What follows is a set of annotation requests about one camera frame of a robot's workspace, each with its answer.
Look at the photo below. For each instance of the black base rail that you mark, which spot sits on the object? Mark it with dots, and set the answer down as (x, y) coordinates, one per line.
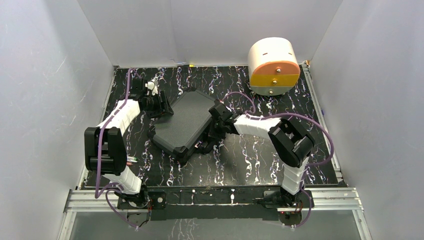
(206, 202)

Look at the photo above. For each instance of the black poker set case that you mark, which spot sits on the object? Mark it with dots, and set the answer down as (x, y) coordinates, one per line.
(187, 130)

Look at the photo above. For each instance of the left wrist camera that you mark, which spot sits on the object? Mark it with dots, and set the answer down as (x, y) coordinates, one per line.
(152, 87)

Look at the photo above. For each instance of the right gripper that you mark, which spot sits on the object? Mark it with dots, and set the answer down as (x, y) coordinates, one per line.
(213, 134)

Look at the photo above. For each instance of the white round drawer cabinet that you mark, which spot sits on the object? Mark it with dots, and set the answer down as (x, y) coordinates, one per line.
(272, 66)

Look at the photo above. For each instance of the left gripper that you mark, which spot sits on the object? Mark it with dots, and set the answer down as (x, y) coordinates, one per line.
(162, 106)

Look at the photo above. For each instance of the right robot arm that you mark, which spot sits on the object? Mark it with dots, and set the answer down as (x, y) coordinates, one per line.
(290, 139)

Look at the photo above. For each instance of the green capped marker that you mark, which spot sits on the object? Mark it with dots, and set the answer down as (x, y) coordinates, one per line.
(132, 159)

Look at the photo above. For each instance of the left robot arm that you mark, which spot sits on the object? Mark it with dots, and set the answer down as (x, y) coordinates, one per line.
(104, 147)

